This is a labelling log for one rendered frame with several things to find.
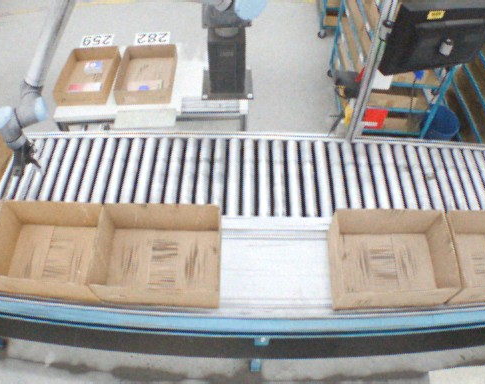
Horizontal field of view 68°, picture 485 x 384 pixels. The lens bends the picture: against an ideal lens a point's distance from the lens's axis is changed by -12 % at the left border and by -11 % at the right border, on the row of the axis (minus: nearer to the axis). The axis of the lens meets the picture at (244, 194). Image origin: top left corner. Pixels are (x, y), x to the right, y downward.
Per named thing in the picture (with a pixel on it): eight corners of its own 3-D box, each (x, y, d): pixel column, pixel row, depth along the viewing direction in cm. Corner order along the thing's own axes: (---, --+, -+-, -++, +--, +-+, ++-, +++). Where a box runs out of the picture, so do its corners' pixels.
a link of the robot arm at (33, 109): (40, 88, 145) (12, 99, 142) (44, 105, 139) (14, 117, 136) (48, 105, 153) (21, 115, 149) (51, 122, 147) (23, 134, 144)
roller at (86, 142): (90, 142, 191) (94, 138, 188) (63, 236, 162) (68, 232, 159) (81, 138, 188) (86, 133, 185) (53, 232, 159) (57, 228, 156)
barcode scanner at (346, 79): (328, 85, 171) (335, 66, 162) (353, 89, 172) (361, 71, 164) (330, 95, 167) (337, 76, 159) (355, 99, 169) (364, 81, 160)
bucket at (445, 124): (403, 128, 293) (415, 101, 269) (439, 131, 293) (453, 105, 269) (412, 161, 276) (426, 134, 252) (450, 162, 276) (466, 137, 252)
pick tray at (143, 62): (178, 57, 218) (176, 43, 210) (170, 104, 197) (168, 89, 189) (129, 59, 218) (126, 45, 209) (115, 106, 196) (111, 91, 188)
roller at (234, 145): (236, 143, 191) (242, 138, 188) (232, 243, 162) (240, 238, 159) (227, 139, 188) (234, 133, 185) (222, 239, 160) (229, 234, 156)
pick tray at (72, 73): (122, 59, 218) (118, 45, 210) (106, 105, 197) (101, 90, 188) (76, 61, 218) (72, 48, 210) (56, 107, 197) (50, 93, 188)
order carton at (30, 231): (116, 227, 144) (103, 202, 129) (102, 304, 127) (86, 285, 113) (22, 223, 143) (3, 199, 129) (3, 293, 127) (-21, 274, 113)
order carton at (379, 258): (425, 232, 144) (444, 209, 130) (440, 306, 128) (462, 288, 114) (325, 232, 144) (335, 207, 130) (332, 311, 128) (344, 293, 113)
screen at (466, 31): (442, 99, 173) (497, -1, 122) (462, 127, 165) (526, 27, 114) (357, 118, 163) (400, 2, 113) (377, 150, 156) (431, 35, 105)
